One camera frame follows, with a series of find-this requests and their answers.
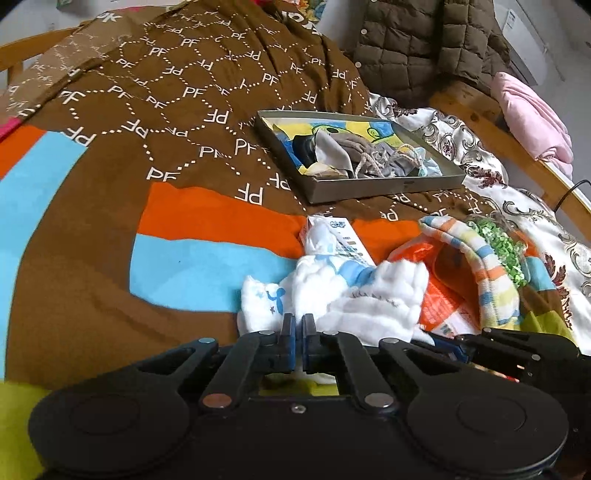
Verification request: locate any striped knit garment yellow cuff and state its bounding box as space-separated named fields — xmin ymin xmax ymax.
xmin=419 ymin=215 xmax=520 ymax=330

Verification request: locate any white textured baby cloth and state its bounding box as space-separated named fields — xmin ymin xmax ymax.
xmin=238 ymin=255 xmax=435 ymax=347

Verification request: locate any light blue printed cloth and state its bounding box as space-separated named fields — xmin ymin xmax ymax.
xmin=406 ymin=147 xmax=443 ymax=177

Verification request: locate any grey sock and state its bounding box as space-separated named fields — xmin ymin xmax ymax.
xmin=314 ymin=130 xmax=353 ymax=174

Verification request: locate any grey drawstring pouch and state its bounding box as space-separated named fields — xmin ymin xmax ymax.
xmin=329 ymin=132 xmax=418 ymax=179

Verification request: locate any orange plastic package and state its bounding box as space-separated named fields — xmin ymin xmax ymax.
xmin=388 ymin=235 xmax=480 ymax=338

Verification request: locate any white medicine box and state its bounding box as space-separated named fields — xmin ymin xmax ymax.
xmin=300 ymin=215 xmax=376 ymax=267

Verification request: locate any white floral satin quilt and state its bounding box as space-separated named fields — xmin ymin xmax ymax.
xmin=370 ymin=93 xmax=590 ymax=335

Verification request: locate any grey tray with drawing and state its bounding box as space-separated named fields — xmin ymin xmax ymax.
xmin=256 ymin=110 xmax=465 ymax=204

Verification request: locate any colourful striped brown quilt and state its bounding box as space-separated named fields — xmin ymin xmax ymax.
xmin=0 ymin=0 xmax=578 ymax=480

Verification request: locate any pink folded blanket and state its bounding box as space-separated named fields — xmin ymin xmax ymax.
xmin=491 ymin=72 xmax=574 ymax=179

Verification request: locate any brown quilted jacket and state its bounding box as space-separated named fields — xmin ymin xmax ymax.
xmin=351 ymin=0 xmax=510 ymax=108

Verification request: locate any white air conditioner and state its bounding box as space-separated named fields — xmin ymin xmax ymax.
xmin=494 ymin=1 xmax=566 ymax=87

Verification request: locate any black cable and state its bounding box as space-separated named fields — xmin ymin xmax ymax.
xmin=553 ymin=178 xmax=591 ymax=214

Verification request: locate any wooden bed frame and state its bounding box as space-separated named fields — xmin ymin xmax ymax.
xmin=1 ymin=23 xmax=590 ymax=238

